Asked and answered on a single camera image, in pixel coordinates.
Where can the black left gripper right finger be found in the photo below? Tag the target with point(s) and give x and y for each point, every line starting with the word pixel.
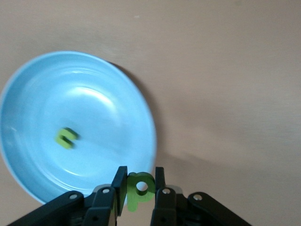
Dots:
pixel 169 209

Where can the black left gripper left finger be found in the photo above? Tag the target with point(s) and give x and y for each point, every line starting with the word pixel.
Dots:
pixel 101 207

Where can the green lowercase letter p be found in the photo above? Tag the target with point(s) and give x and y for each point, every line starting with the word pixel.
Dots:
pixel 132 200

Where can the green lowercase letter n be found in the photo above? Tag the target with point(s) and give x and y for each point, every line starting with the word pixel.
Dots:
pixel 61 141

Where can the blue plate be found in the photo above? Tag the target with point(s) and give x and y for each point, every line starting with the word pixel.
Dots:
pixel 82 106

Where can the brown table cover mat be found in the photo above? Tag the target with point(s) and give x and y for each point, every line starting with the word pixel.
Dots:
pixel 211 70

